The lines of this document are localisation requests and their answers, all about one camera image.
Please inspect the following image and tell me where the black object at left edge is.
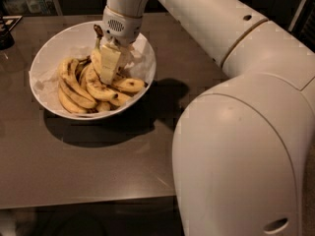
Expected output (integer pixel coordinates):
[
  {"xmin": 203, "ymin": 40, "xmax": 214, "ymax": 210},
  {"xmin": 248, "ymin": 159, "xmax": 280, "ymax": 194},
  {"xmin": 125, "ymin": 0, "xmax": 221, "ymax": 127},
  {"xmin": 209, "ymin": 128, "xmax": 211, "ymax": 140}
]
[{"xmin": 0, "ymin": 16, "xmax": 22, "ymax": 50}]

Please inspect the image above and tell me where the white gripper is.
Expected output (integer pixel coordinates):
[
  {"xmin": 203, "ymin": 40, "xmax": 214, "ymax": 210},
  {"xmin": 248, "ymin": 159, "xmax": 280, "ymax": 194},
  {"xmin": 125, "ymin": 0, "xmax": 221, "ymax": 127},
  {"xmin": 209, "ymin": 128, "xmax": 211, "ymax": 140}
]
[{"xmin": 100, "ymin": 7, "xmax": 142, "ymax": 85}]

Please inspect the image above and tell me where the white bowl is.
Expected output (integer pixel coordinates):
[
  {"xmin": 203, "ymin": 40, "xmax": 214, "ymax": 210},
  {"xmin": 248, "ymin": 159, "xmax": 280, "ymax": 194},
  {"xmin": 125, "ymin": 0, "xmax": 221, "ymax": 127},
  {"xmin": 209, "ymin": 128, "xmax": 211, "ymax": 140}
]
[{"xmin": 30, "ymin": 21, "xmax": 157, "ymax": 121}]

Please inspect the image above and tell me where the middle yellow banana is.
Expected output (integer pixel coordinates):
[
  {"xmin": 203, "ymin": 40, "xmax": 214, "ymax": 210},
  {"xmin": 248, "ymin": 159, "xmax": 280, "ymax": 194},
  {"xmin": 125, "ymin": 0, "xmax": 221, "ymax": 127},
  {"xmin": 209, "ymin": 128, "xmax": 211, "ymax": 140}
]
[{"xmin": 85, "ymin": 64, "xmax": 118, "ymax": 101}]

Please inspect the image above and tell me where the long yellow banana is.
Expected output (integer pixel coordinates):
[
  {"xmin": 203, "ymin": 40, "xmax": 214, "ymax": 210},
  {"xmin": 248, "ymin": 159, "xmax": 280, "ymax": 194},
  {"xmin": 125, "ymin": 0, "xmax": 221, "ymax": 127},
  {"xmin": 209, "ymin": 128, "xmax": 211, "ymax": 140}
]
[{"xmin": 91, "ymin": 25, "xmax": 146, "ymax": 93}]

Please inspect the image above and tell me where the small bottom banana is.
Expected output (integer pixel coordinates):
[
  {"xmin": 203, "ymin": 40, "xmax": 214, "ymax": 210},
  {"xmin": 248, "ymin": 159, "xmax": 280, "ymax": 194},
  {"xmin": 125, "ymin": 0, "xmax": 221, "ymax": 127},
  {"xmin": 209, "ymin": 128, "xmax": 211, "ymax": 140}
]
[{"xmin": 95, "ymin": 101, "xmax": 110, "ymax": 112}]

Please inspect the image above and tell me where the lower left yellow banana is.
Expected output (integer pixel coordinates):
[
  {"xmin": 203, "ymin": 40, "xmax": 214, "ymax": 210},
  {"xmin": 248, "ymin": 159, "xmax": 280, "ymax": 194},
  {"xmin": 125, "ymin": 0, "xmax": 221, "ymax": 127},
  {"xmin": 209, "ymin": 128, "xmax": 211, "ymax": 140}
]
[{"xmin": 58, "ymin": 87, "xmax": 88, "ymax": 114}]

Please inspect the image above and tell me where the shelf with bottles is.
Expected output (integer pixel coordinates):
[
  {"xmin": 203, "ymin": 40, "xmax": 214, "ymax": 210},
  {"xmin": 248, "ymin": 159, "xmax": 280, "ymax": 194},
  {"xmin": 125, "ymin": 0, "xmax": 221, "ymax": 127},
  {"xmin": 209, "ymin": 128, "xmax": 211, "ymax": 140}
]
[{"xmin": 0, "ymin": 0, "xmax": 62, "ymax": 16}]

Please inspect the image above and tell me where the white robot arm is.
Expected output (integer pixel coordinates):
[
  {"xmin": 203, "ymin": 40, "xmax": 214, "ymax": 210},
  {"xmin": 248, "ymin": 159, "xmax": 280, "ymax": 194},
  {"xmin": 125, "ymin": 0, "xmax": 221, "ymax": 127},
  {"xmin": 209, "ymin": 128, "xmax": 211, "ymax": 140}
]
[{"xmin": 103, "ymin": 0, "xmax": 315, "ymax": 236}]

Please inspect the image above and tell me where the left spotted yellow banana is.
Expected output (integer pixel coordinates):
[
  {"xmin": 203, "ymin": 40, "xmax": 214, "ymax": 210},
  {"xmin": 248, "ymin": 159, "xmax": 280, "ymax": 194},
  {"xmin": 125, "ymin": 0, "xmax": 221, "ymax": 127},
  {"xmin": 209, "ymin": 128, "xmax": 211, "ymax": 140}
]
[{"xmin": 57, "ymin": 57, "xmax": 96, "ymax": 109}]

